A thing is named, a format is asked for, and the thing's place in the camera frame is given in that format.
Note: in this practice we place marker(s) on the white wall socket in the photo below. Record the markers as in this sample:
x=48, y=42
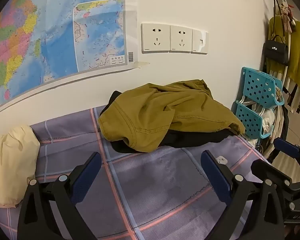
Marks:
x=155, y=38
x=181, y=39

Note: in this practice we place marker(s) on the beige cloth bundle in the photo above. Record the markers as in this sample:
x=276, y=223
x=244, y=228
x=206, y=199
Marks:
x=271, y=117

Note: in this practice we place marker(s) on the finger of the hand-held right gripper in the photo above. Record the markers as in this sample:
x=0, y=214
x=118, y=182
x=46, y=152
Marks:
x=271, y=171
x=287, y=148

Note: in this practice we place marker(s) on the striped hanging cloth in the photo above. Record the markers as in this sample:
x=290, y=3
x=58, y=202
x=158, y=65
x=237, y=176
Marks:
x=296, y=96

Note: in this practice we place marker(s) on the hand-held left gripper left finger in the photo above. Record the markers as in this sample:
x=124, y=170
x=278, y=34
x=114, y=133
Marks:
x=87, y=177

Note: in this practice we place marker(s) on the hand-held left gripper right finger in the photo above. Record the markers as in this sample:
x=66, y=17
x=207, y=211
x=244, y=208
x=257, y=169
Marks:
x=216, y=177

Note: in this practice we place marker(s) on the black garment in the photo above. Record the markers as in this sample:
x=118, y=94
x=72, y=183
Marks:
x=190, y=138

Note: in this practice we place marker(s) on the olive green jacket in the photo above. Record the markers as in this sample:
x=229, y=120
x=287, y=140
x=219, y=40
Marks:
x=165, y=112

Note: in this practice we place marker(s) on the plush rabbit toy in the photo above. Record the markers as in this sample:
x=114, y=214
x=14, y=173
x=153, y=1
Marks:
x=286, y=15

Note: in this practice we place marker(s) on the blue perforated plastic basket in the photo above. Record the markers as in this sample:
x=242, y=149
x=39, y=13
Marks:
x=248, y=120
x=260, y=87

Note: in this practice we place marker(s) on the cream puffy cloth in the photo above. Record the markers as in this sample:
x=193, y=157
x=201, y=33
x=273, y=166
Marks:
x=12, y=165

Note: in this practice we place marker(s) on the purple plaid bed sheet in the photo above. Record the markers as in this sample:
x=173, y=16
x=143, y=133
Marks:
x=152, y=180

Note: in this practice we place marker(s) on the black handbag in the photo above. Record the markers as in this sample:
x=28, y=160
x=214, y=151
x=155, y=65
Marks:
x=275, y=52

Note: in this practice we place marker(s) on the colourful wall map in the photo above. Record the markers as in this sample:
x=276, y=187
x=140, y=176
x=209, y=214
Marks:
x=40, y=30

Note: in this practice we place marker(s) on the white wall switch plate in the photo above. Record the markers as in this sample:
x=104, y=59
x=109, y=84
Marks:
x=199, y=42

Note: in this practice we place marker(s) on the yellow-green hanging sweater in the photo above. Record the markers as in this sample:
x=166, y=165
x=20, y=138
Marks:
x=298, y=55

